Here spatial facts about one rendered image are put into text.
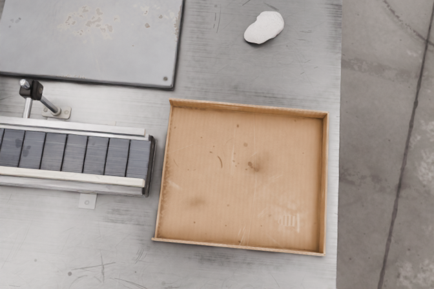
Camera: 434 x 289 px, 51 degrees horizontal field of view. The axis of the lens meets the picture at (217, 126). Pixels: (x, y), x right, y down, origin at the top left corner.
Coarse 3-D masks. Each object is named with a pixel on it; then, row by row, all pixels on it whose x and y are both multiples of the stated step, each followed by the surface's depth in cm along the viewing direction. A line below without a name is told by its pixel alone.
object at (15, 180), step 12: (60, 132) 83; (72, 132) 83; (84, 132) 83; (0, 180) 81; (12, 180) 81; (24, 180) 81; (36, 180) 81; (48, 180) 81; (60, 180) 81; (96, 192) 84; (108, 192) 82; (120, 192) 80; (132, 192) 80; (144, 192) 80
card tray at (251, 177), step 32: (192, 128) 88; (224, 128) 88; (256, 128) 88; (288, 128) 88; (320, 128) 88; (192, 160) 86; (224, 160) 86; (256, 160) 86; (288, 160) 86; (320, 160) 86; (160, 192) 84; (192, 192) 84; (224, 192) 84; (256, 192) 84; (288, 192) 84; (320, 192) 84; (160, 224) 83; (192, 224) 83; (224, 224) 83; (256, 224) 83; (288, 224) 83; (320, 224) 82
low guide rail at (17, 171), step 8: (0, 168) 77; (8, 168) 77; (16, 168) 77; (24, 168) 77; (24, 176) 79; (32, 176) 78; (40, 176) 77; (48, 176) 77; (56, 176) 77; (64, 176) 77; (72, 176) 77; (80, 176) 77; (88, 176) 77; (96, 176) 77; (104, 176) 77; (112, 176) 77; (120, 184) 78; (128, 184) 77; (136, 184) 77; (144, 184) 79
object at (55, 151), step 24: (0, 144) 82; (24, 144) 82; (48, 144) 82; (72, 144) 82; (96, 144) 82; (120, 144) 82; (144, 144) 82; (48, 168) 81; (72, 168) 81; (96, 168) 81; (120, 168) 81; (144, 168) 81
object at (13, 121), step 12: (0, 120) 75; (12, 120) 75; (24, 120) 75; (36, 120) 75; (48, 120) 75; (96, 132) 75; (108, 132) 74; (120, 132) 74; (132, 132) 74; (144, 132) 74
